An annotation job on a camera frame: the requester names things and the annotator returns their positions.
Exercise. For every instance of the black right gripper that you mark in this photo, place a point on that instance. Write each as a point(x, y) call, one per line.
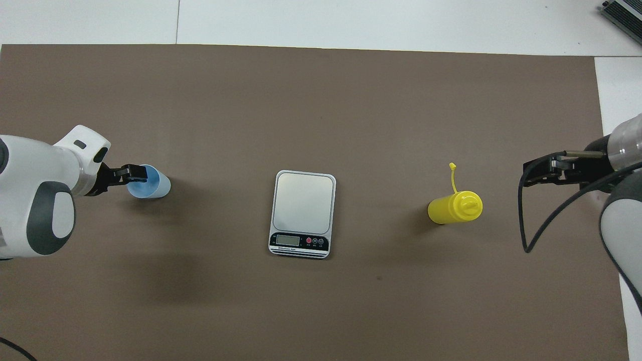
point(594, 165)

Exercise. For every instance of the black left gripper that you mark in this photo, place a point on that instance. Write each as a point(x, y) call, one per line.
point(105, 178)

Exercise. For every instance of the light blue plastic cup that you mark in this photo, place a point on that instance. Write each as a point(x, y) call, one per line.
point(158, 185)

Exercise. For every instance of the yellow squeeze bottle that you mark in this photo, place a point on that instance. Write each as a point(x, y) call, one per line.
point(454, 208)

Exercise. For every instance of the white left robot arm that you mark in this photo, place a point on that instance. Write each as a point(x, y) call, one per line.
point(30, 190)

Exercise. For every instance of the silver digital kitchen scale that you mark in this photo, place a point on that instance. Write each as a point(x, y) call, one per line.
point(302, 205)

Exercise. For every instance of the brown paper mat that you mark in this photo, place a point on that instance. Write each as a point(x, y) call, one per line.
point(200, 100)

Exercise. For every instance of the grey metal device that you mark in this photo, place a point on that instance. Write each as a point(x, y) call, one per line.
point(624, 17)

